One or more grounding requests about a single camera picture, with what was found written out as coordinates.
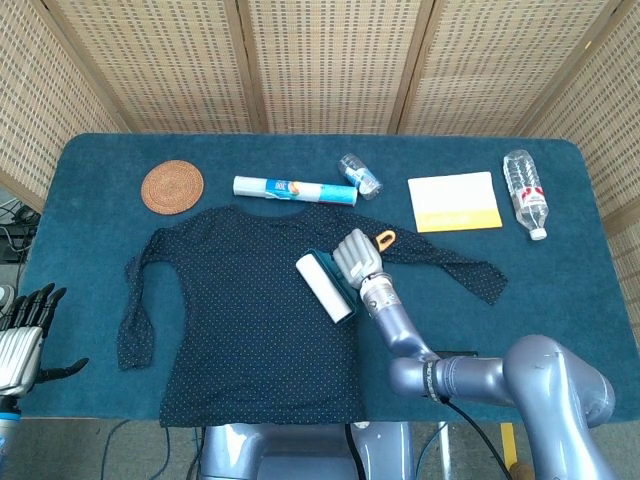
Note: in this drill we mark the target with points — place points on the woven bamboo folding screen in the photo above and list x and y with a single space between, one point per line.
330 65

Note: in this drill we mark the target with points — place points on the small clear plastic bottle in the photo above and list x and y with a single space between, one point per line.
361 176

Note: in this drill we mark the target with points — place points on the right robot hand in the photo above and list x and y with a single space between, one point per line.
356 256

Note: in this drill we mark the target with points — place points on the grey robot torso base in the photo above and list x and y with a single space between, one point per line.
300 452

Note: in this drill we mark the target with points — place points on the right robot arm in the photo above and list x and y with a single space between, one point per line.
500 380

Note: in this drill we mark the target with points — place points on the dark blue polka dot shirt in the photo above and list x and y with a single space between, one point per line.
240 320

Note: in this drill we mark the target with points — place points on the clear water bottle red label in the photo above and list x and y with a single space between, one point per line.
525 192

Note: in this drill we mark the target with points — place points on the white and yellow notepad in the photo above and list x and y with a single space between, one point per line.
454 202

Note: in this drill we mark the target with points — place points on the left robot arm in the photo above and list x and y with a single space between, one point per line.
6 425

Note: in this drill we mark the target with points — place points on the teal table cloth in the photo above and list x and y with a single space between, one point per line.
90 280

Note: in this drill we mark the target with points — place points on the teal lint roller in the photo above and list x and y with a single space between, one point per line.
325 285

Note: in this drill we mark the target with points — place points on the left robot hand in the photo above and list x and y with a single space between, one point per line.
22 340

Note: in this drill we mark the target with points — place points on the white rolled bag pack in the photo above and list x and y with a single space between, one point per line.
295 190

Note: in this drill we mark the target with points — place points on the round woven rattan coaster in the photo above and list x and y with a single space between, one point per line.
172 187

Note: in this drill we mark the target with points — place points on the black stapler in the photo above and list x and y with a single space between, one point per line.
462 353

